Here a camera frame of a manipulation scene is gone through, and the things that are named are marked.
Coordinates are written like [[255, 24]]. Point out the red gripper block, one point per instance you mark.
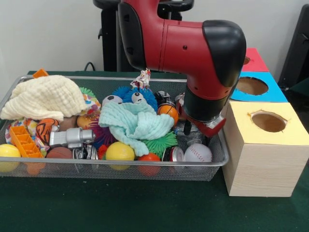
[[208, 129]]

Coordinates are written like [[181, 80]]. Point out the crushed clear plastic bottle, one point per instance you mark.
[[195, 139]]

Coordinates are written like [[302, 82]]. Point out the mint green waffle cloth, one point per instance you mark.
[[130, 120]]

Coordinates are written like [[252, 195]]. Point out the cream waffle cloth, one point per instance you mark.
[[43, 96]]

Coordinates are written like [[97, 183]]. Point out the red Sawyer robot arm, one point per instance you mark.
[[181, 48]]

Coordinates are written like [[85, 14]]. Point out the wooden box with three holes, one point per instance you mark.
[[265, 164]]

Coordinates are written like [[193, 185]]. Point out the shallow clear mesh bin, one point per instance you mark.
[[96, 170]]

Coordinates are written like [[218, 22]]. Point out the white toy baseball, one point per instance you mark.
[[198, 152]]

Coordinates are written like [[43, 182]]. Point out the small orange basketball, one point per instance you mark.
[[167, 110]]

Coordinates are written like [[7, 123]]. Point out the crushed red can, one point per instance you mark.
[[175, 154]]

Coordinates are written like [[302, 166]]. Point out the plain orange ball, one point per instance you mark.
[[149, 158]]

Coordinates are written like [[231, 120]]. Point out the yellow ball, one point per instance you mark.
[[9, 152], [120, 151]]

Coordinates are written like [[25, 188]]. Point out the dark green tablecloth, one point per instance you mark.
[[144, 205]]

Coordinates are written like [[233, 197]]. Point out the silver plastic toy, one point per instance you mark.
[[72, 137]]

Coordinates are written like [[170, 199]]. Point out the black chair back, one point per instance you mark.
[[299, 48]]

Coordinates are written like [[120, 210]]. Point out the long orange toy brick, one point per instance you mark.
[[24, 142]]

